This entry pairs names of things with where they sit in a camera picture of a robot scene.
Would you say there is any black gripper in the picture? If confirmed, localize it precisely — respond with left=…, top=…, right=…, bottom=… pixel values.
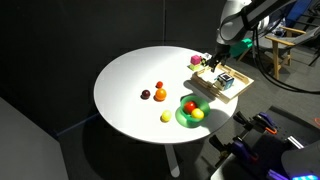
left=209, top=42, right=232, bottom=73

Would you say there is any big red tomato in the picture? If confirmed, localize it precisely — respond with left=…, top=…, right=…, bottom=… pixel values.
left=183, top=100, right=198, bottom=115

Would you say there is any yellow apple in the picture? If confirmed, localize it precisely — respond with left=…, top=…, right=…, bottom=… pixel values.
left=190, top=107, right=205, bottom=121

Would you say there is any white robot base blue light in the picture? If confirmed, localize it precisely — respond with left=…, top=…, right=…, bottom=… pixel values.
left=280, top=139, right=320, bottom=180

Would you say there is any green plastic bowl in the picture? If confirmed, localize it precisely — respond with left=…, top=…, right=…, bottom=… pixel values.
left=175, top=94, right=212, bottom=129

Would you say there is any black white patterned cube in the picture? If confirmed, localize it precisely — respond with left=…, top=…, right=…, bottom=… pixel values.
left=200, top=52, right=215, bottom=66

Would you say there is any wooden tray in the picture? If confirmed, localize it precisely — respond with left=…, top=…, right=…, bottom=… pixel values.
left=190, top=60, right=255, bottom=104

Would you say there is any pink cube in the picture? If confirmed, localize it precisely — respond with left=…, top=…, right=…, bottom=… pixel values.
left=190, top=54, right=202, bottom=66

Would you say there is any lime green cube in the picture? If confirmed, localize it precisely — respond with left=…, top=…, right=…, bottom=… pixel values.
left=188, top=63, right=201, bottom=72

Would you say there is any wooden armchair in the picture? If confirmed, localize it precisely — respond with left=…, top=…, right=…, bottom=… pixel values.
left=237, top=24, right=320, bottom=81

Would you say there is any orange fruit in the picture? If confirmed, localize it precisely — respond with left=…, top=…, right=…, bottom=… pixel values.
left=154, top=87, right=168, bottom=102

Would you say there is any clear plastic bag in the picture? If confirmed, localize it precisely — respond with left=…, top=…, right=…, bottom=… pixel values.
left=271, top=19, right=289, bottom=37

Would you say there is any purple orange spring clamp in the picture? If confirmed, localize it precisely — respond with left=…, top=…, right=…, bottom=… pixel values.
left=209, top=134, right=261, bottom=163
left=234, top=111, right=279, bottom=135

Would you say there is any yellow lemon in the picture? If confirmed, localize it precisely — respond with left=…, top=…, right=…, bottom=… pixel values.
left=160, top=109, right=173, bottom=123

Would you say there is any dark purple plum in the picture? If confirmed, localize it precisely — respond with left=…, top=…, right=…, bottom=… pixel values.
left=140, top=89, right=152, bottom=100

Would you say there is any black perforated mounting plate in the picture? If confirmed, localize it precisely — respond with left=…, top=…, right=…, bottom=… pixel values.
left=216, top=106, right=320, bottom=180

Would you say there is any blue fabric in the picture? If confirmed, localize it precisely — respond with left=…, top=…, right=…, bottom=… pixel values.
left=284, top=0, right=316, bottom=29

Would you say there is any white table leg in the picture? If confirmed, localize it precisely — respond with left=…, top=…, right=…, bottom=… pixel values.
left=164, top=143, right=181, bottom=179

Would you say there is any grey cabinet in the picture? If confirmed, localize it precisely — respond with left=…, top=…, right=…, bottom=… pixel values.
left=0, top=96, right=70, bottom=180

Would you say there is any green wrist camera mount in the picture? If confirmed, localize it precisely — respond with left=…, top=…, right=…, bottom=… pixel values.
left=229, top=37, right=254, bottom=59

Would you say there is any silver aluminium rail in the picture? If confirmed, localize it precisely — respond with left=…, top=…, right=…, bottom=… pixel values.
left=266, top=168, right=289, bottom=180
left=286, top=135, right=305, bottom=150

